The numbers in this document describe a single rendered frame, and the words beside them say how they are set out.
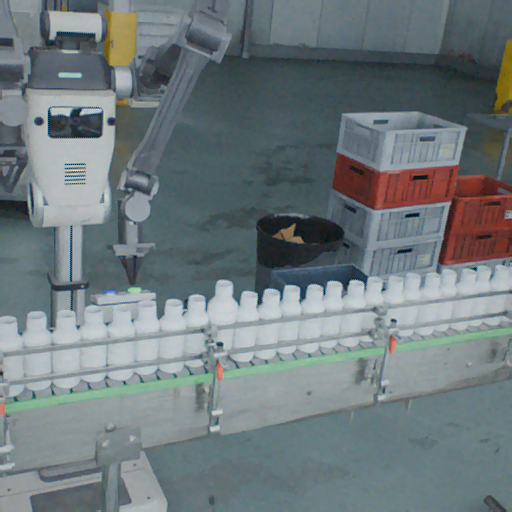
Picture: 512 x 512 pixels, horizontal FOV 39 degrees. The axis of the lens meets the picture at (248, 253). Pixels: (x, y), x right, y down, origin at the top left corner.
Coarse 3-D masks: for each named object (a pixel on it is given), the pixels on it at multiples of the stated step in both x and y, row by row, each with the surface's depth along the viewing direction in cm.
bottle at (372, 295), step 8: (368, 280) 178; (376, 280) 180; (368, 288) 178; (376, 288) 177; (368, 296) 178; (376, 296) 178; (368, 304) 178; (376, 304) 178; (368, 312) 179; (368, 320) 180; (368, 328) 180
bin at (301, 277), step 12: (348, 264) 242; (276, 276) 227; (288, 276) 233; (300, 276) 235; (312, 276) 237; (324, 276) 239; (336, 276) 242; (348, 276) 244; (360, 276) 238; (276, 288) 228; (300, 288) 237; (324, 288) 241; (408, 408) 211; (348, 420) 203
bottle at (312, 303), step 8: (312, 288) 172; (320, 288) 171; (312, 296) 169; (320, 296) 170; (304, 304) 171; (312, 304) 170; (320, 304) 171; (304, 312) 171; (312, 312) 170; (304, 320) 171; (312, 320) 171; (320, 320) 171; (304, 328) 172; (312, 328) 171; (320, 328) 173; (304, 336) 173; (312, 336) 172; (304, 344) 173; (312, 344) 173; (304, 352) 174; (312, 352) 174
